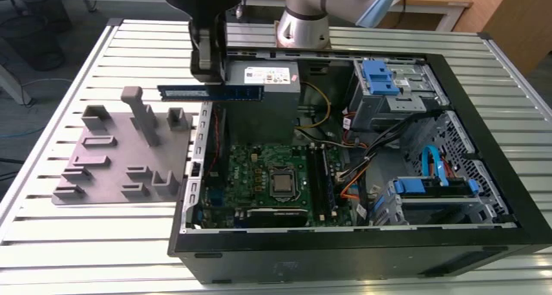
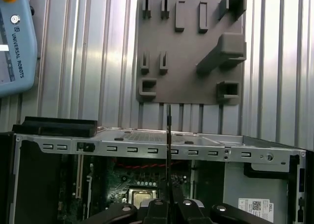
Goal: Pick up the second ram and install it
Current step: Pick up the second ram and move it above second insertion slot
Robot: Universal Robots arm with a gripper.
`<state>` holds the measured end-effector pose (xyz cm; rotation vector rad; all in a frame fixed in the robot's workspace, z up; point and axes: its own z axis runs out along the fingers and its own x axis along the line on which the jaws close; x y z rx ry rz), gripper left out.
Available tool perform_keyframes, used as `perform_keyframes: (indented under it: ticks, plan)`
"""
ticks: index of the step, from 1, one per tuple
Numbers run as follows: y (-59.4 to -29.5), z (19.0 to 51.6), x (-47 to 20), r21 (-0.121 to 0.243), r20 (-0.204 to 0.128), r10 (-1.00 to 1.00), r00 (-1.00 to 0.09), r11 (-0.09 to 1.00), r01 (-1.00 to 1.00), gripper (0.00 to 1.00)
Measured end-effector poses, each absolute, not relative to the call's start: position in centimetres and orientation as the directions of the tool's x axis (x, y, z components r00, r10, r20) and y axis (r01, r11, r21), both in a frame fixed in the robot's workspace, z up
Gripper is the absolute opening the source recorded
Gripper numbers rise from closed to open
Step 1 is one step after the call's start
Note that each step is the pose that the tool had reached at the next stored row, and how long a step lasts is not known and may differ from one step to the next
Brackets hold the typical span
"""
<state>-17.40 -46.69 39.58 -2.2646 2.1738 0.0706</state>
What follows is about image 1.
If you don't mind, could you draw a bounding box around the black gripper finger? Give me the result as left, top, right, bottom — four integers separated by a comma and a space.
189, 26, 228, 83

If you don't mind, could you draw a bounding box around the blue RAM stick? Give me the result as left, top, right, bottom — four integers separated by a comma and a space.
156, 83, 265, 102

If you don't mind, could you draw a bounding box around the black RAM slot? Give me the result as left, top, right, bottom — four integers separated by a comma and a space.
309, 144, 325, 221
317, 144, 332, 219

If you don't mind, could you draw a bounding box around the grey power supply unit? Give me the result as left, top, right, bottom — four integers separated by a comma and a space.
215, 61, 301, 146

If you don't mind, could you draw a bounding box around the grey parts rack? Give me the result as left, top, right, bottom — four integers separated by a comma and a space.
51, 87, 195, 208

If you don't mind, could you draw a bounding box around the green motherboard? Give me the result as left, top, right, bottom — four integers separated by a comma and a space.
200, 142, 368, 228

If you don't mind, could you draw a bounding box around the blue disk carrier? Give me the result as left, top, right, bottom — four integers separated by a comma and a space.
361, 59, 400, 95
395, 177, 479, 199

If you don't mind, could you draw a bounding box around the silver CPU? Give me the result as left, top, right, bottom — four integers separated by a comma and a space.
269, 174, 297, 193

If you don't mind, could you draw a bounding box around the metal disk bay cage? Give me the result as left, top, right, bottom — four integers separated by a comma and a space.
369, 175, 501, 226
348, 58, 451, 133

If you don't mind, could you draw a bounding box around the CPU socket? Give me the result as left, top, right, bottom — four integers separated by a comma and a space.
267, 166, 301, 202

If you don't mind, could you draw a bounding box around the white table leg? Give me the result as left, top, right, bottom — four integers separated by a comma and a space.
0, 61, 33, 107

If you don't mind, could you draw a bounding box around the black graphics card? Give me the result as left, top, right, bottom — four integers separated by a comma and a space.
245, 206, 312, 228

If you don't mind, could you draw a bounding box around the blue plastic latch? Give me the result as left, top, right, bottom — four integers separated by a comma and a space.
371, 194, 392, 225

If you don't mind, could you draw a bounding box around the black open PC case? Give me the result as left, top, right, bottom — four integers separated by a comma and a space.
167, 44, 552, 285

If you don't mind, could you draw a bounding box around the wooden cabinet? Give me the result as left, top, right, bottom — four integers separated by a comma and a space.
452, 0, 552, 79

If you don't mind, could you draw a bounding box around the yellow wire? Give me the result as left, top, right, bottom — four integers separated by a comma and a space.
300, 81, 332, 129

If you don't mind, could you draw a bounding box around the black cable bundle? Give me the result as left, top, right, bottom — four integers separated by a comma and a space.
336, 109, 448, 182

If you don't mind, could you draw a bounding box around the blue floor cable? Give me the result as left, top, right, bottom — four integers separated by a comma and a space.
0, 126, 43, 138

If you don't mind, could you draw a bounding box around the orange wire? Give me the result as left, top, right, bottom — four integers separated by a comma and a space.
339, 171, 368, 201

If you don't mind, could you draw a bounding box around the wooden desk white frame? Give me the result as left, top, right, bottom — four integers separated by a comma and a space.
0, 0, 473, 32

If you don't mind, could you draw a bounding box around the blue flat data wire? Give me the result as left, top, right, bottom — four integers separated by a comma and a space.
420, 145, 451, 188

